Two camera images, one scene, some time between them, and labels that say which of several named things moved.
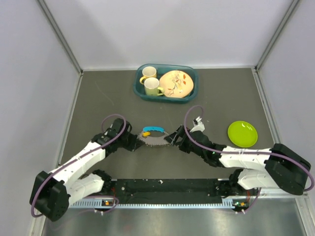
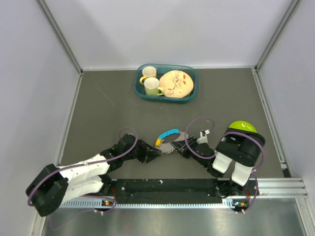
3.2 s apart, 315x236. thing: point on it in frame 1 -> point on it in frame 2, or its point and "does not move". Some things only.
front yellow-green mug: [151, 87] does not move
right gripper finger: [171, 137] -> [178, 144]
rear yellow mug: [148, 72] does not move
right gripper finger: [170, 139] -> [180, 146]
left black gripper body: [127, 141] -> [140, 152]
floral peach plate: [176, 84] does not move
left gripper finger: [137, 144] -> [152, 154]
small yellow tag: [146, 133] -> [158, 142]
